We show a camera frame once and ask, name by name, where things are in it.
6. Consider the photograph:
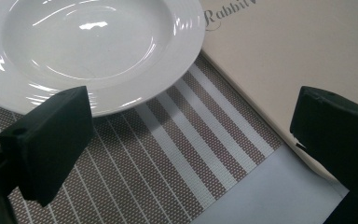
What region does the brown striped woven placemat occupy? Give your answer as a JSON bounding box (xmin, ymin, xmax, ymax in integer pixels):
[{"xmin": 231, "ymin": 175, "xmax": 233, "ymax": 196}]
[{"xmin": 0, "ymin": 52, "xmax": 283, "ymax": 224}]

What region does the white ceramic plate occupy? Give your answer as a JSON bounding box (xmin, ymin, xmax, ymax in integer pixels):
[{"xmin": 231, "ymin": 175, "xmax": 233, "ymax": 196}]
[{"xmin": 0, "ymin": 0, "xmax": 207, "ymax": 119}]

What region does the beige mat with script print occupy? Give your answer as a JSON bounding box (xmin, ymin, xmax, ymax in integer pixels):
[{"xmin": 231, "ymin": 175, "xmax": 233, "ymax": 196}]
[{"xmin": 199, "ymin": 0, "xmax": 358, "ymax": 188}]

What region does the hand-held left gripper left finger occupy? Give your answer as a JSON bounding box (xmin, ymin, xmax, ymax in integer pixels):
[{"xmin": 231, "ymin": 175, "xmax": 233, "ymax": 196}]
[{"xmin": 0, "ymin": 86, "xmax": 95, "ymax": 208}]

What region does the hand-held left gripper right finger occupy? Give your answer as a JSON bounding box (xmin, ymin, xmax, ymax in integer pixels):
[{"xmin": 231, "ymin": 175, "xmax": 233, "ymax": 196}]
[{"xmin": 289, "ymin": 85, "xmax": 358, "ymax": 200}]

